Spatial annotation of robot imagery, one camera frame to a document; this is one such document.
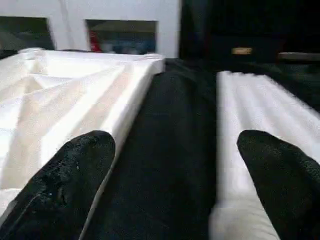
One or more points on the white glass-door cabinet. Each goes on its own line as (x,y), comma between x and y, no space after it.
(70,25)

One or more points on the dark metal rod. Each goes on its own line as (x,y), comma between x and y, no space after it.
(300,56)

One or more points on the white plastic table top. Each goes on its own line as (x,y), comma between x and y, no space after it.
(62,100)

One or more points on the red package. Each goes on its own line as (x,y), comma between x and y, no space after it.
(93,40)

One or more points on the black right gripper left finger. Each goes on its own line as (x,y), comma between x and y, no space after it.
(57,190)

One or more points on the black box gold label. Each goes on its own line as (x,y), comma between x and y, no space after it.
(225,30)

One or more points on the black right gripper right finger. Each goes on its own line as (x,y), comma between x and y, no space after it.
(287,190)

